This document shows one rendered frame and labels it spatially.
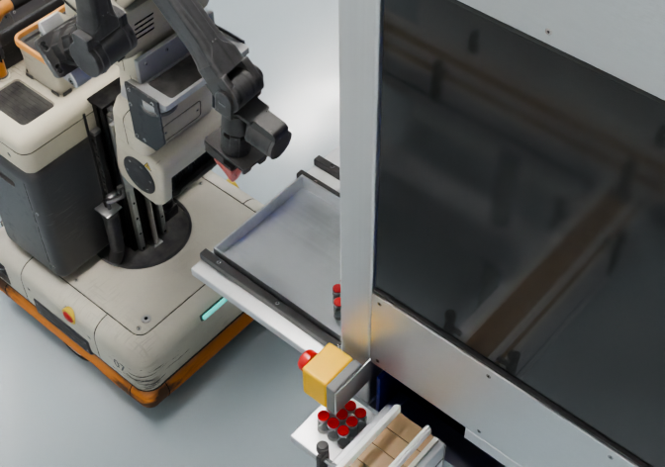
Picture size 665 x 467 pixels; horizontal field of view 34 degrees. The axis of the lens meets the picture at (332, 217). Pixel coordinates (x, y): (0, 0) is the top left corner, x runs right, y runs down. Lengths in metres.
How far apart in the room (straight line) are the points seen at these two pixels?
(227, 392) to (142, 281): 0.39
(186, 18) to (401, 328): 0.60
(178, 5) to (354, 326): 0.59
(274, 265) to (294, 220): 0.12
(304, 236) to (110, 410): 1.05
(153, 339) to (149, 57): 0.83
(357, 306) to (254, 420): 1.27
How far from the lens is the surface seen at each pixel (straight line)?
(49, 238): 2.82
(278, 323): 2.05
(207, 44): 1.79
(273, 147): 1.83
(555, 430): 1.61
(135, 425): 3.00
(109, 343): 2.84
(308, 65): 3.91
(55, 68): 2.18
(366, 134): 1.44
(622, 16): 1.09
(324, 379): 1.79
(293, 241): 2.17
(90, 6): 1.99
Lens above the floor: 2.53
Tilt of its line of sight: 48 degrees down
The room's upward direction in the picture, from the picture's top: 1 degrees counter-clockwise
